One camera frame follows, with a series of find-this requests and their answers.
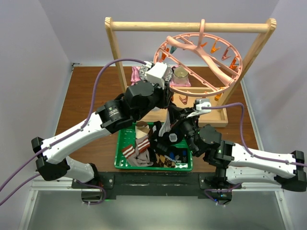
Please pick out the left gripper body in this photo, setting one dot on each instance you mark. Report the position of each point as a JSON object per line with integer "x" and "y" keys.
{"x": 160, "y": 96}

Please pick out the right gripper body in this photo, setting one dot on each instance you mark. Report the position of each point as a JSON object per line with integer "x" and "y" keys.
{"x": 190, "y": 128}

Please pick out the pink round clip hanger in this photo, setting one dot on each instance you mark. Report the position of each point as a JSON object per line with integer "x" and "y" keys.
{"x": 199, "y": 64}

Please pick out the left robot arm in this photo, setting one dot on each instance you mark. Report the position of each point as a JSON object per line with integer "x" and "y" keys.
{"x": 53, "y": 161}

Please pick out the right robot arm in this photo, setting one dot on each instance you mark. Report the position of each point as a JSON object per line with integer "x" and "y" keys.
{"x": 236, "y": 163}

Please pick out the wooden hanging rack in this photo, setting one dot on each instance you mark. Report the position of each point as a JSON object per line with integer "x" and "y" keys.
{"x": 263, "y": 30}

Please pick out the black sock with blue logo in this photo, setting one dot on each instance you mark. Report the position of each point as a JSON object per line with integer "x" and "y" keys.
{"x": 176, "y": 154}

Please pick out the floral ceramic plate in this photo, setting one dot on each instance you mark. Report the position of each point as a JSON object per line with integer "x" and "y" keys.
{"x": 148, "y": 65}

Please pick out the brown and cream sock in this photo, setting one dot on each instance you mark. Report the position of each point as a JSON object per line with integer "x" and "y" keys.
{"x": 141, "y": 129}

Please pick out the pink cloth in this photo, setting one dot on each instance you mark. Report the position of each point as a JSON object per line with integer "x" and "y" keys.
{"x": 135, "y": 77}

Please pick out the brown argyle sock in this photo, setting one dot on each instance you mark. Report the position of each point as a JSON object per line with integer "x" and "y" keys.
{"x": 163, "y": 162}

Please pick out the green plastic tray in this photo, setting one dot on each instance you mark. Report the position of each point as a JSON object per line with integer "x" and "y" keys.
{"x": 127, "y": 136}

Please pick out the grey sock with red stripes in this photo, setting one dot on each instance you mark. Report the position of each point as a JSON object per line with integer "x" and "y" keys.
{"x": 138, "y": 155}

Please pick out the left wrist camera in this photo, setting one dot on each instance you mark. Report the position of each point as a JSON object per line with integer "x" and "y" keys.
{"x": 158, "y": 74}

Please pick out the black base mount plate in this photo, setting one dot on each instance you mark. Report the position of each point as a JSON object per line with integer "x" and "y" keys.
{"x": 165, "y": 184}

